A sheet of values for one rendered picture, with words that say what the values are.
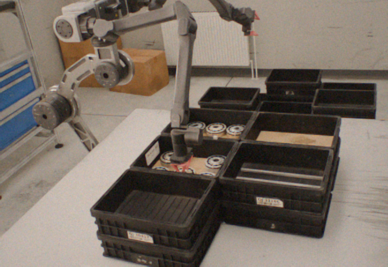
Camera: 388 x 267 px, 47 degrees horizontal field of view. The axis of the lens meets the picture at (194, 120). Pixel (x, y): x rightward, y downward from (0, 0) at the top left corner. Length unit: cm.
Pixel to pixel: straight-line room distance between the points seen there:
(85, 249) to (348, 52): 375
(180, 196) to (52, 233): 58
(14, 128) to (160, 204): 230
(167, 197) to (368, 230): 79
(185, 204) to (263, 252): 35
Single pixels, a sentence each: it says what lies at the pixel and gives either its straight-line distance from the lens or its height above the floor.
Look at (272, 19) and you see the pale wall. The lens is 501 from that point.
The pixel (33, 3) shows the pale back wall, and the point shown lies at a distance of 548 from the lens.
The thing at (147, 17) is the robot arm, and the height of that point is 148.
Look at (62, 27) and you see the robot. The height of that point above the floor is 146.
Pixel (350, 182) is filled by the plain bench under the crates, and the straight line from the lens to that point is 213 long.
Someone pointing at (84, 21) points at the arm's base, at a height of 148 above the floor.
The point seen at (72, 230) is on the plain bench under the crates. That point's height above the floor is 70.
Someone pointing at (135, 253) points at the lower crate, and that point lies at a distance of 175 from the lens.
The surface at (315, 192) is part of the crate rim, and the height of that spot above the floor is 92.
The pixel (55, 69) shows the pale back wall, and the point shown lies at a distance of 569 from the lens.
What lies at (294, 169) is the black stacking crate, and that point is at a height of 83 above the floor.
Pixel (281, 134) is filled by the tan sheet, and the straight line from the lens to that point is 223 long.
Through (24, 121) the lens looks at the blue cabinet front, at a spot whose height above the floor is 42.
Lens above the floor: 190
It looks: 26 degrees down
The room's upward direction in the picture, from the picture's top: 8 degrees counter-clockwise
